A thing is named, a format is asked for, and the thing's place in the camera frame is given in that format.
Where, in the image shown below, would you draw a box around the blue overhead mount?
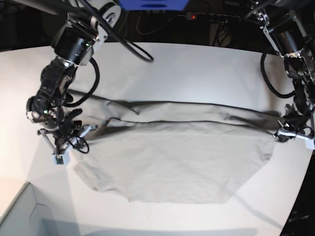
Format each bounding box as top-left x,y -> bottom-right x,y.
119,0 -> 189,11

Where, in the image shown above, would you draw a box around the beige t-shirt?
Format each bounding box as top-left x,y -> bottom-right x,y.
74,98 -> 279,204

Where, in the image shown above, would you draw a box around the black power strip red light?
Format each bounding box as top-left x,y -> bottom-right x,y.
185,12 -> 241,24

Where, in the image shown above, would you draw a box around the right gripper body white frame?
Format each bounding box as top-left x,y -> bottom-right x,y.
37,124 -> 98,165

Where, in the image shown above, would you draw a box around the black cables behind table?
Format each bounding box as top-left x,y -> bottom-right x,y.
123,9 -> 173,37

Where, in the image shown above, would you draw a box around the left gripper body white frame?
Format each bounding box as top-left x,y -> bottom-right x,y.
272,104 -> 315,150

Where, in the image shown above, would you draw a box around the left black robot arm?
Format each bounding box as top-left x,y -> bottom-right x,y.
244,0 -> 315,150

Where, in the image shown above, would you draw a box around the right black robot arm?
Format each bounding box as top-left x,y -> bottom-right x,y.
22,0 -> 154,165

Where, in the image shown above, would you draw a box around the grey box at corner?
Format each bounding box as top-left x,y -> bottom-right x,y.
0,182 -> 80,236

